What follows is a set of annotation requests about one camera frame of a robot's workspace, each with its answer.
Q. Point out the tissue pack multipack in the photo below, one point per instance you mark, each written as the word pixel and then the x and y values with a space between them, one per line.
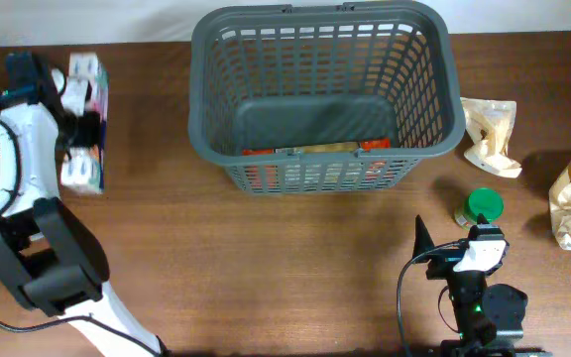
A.
pixel 83 171

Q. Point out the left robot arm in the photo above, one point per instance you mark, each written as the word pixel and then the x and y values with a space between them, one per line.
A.
pixel 52 135

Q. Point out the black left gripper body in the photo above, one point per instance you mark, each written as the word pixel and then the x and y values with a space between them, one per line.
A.
pixel 68 135

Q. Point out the grey plastic basket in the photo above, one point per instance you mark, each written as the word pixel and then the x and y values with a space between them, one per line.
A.
pixel 276 76

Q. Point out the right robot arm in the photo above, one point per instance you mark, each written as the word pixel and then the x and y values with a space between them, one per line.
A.
pixel 488 318

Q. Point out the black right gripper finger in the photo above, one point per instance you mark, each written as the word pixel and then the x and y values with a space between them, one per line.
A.
pixel 423 246
pixel 482 220

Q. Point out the green lid jar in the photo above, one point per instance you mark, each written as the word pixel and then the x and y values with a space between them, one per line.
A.
pixel 481 201

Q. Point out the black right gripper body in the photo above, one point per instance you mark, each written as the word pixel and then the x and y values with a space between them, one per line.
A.
pixel 445 260

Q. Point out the crumpled beige pouch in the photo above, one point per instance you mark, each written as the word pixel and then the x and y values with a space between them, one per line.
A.
pixel 490 124

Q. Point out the orange pasta package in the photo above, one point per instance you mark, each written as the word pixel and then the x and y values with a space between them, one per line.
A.
pixel 317 176

